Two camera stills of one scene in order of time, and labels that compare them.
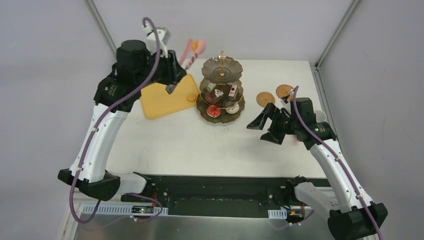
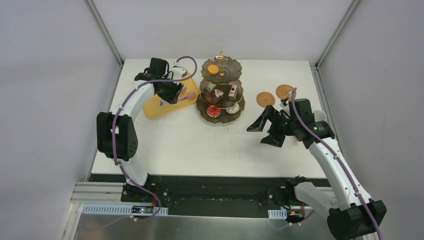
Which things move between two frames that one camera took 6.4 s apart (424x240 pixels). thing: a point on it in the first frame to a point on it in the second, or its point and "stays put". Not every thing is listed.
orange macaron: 195,45 to 213,69
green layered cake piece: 210,87 stays put
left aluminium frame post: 95,12 stays put
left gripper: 173,73 to 170,93
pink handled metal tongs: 194,47 to 183,94
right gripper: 274,122 stays put
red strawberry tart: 213,111 stays put
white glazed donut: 233,109 stays put
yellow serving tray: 157,102 stays put
